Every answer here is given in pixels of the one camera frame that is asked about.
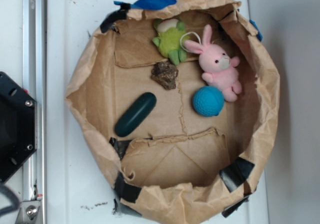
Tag grey cable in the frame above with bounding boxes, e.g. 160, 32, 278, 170
0, 183, 20, 215

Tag dark green capsule case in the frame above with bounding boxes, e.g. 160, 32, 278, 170
114, 92, 157, 137

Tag brown paper bag tray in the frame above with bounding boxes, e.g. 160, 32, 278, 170
66, 0, 280, 224

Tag green plush frog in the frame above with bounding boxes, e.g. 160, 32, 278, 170
152, 17, 187, 66

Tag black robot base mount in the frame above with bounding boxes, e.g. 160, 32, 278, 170
0, 72, 36, 184

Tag blue dimpled ball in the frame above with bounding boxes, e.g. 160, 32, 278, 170
192, 86, 225, 117

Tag aluminium extrusion rail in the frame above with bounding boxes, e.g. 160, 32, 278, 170
16, 0, 47, 224

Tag brown rock chunk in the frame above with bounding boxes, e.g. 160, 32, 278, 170
151, 61, 179, 90

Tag pink plush bunny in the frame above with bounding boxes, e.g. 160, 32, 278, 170
180, 24, 242, 102

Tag white plastic board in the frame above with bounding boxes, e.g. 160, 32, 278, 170
44, 0, 270, 224

